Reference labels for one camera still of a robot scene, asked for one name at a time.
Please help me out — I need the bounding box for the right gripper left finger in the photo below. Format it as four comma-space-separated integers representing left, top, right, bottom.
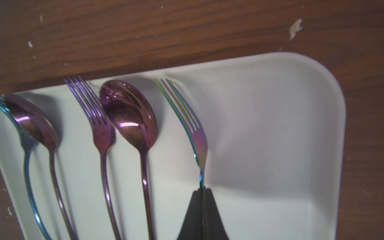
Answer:
177, 189, 203, 240

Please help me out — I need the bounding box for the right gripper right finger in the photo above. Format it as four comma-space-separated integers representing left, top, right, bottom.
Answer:
203, 187, 229, 240

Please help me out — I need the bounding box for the rainbow iridescent fork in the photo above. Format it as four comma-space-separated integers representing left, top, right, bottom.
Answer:
155, 79, 208, 187

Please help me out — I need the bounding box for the purple fork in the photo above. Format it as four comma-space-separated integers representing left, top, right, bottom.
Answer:
64, 76, 122, 240

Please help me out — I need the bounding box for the purple spoon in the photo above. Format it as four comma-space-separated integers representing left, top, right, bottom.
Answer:
5, 94, 78, 240
100, 80, 158, 240

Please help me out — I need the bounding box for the blue metal fork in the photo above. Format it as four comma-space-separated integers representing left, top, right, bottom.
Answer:
1, 96, 52, 240

